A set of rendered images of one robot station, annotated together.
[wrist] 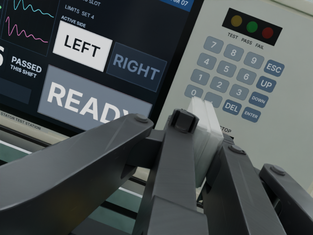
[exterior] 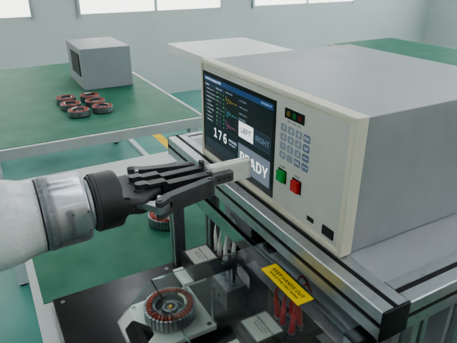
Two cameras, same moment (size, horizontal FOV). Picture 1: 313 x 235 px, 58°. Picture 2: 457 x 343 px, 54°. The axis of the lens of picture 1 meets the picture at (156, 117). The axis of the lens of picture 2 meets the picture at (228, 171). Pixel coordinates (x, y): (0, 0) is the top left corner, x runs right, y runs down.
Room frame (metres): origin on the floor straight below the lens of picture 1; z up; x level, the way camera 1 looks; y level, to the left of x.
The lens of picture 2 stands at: (-0.13, -0.54, 1.49)
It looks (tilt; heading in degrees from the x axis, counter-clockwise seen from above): 25 degrees down; 61
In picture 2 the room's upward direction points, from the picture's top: straight up
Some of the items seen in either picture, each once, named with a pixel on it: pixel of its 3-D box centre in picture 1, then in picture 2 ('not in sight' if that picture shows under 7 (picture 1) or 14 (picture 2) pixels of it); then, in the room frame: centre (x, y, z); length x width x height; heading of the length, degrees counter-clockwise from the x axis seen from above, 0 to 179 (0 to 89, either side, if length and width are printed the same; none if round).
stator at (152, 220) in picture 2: not in sight; (166, 216); (0.29, 0.60, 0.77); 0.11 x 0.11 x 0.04
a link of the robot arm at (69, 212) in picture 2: not in sight; (66, 209); (-0.07, -0.02, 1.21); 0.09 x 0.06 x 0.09; 90
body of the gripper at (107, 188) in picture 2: not in sight; (124, 195); (0.00, -0.02, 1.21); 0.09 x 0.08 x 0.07; 0
